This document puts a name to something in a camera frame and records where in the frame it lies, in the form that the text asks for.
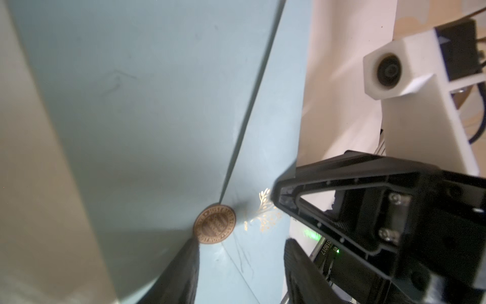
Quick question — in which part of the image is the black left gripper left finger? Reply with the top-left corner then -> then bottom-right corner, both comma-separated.
139,237 -> 200,304

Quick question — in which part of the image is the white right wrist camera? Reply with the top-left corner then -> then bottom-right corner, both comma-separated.
363,18 -> 485,176

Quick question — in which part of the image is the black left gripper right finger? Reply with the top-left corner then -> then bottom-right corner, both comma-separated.
283,238 -> 345,304

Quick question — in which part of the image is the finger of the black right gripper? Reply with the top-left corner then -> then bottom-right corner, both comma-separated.
271,149 -> 486,290

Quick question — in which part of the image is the light blue-grey envelope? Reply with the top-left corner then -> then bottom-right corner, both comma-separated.
5,1 -> 312,303

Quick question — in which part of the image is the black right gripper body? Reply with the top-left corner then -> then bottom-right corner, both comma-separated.
315,182 -> 485,303

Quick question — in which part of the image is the dark grey envelope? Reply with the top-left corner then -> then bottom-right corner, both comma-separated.
1,1 -> 118,303

